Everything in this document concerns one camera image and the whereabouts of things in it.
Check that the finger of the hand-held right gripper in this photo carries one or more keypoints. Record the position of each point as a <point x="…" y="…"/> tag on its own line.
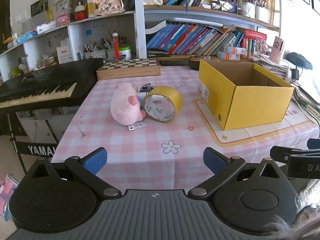
<point x="280" y="153"/>
<point x="313" y="143"/>

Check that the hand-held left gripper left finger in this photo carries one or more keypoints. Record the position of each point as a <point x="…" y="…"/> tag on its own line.
<point x="96" y="158"/>

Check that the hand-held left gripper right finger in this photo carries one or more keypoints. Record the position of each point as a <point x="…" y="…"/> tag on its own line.
<point x="213" y="160"/>

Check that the yellow cardboard box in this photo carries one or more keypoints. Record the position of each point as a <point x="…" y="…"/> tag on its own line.
<point x="250" y="105"/>

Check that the pink pig plush toy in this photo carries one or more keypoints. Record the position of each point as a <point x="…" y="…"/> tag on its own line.
<point x="125" y="105"/>

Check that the small blue item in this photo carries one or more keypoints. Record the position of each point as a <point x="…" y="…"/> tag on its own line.
<point x="140" y="100"/>

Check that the yellow tape roll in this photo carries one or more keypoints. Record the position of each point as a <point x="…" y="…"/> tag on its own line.
<point x="172" y="97"/>

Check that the small dark gadget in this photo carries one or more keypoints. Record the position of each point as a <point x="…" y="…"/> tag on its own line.
<point x="146" y="88"/>

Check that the person's right forearm furry sleeve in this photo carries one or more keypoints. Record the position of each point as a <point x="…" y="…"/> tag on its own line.
<point x="310" y="220"/>

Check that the pink checkered cloth desktop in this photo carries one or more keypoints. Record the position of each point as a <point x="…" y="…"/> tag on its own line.
<point x="125" y="150"/>

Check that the cream desk mat orange border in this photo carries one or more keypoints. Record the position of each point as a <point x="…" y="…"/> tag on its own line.
<point x="250" y="137"/>

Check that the green cover book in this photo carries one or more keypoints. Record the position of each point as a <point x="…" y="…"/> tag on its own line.
<point x="310" y="107"/>

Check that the black keyboard stand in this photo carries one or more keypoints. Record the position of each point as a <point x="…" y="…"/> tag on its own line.
<point x="37" y="150"/>

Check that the black power adapter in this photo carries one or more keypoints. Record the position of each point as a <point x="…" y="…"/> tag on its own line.
<point x="295" y="74"/>

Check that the dark cap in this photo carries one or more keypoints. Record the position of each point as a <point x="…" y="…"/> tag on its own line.
<point x="300" y="60"/>

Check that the stack of papers and books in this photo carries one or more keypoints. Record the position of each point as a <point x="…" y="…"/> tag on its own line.
<point x="270" y="65"/>

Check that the pink patterned can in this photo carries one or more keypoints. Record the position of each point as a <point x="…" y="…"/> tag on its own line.
<point x="8" y="192"/>

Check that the wooden chess board box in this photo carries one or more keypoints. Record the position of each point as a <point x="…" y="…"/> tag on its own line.
<point x="130" y="71"/>

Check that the black electronic keyboard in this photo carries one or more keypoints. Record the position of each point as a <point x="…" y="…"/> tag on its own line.
<point x="50" y="75"/>

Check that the black box metal knobs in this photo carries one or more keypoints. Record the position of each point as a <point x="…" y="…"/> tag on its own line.
<point x="193" y="63"/>

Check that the pink cylindrical desk device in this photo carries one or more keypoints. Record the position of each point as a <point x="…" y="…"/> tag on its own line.
<point x="277" y="50"/>

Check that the pen holder with brushes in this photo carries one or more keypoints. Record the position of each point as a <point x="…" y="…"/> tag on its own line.
<point x="96" y="54"/>

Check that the white box red label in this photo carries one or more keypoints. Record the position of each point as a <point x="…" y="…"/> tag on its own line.
<point x="64" y="55"/>

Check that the white jar green lid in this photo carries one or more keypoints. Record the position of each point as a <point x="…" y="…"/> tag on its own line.
<point x="125" y="53"/>

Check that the red glue bottle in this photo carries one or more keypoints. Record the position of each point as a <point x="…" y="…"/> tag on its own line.
<point x="117" y="47"/>

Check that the white side cabinet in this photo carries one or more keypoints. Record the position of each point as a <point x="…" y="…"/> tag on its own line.
<point x="75" y="42"/>

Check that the row of blue red books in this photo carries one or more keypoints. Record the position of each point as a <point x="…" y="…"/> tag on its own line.
<point x="190" y="38"/>

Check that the white wooden bookshelf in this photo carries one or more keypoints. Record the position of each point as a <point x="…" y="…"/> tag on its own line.
<point x="140" y="30"/>

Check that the white pen holder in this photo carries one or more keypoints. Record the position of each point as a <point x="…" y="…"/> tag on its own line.
<point x="248" y="11"/>
<point x="262" y="15"/>

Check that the white wipes pack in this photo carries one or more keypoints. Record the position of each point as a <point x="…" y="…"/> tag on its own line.
<point x="47" y="27"/>

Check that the blue wet wipes pack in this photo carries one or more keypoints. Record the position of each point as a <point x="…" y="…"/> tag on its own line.
<point x="26" y="37"/>

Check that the pink small box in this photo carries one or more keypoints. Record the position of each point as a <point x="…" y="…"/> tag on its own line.
<point x="65" y="20"/>

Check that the red white doll jar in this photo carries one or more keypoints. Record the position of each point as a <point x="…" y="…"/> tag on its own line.
<point x="80" y="15"/>

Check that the black smartphone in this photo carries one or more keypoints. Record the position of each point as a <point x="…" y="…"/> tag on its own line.
<point x="223" y="6"/>

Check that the pink wall paper note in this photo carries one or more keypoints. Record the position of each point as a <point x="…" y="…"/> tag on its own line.
<point x="292" y="2"/>

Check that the small black frame board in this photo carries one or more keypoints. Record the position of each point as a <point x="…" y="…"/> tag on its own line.
<point x="38" y="6"/>

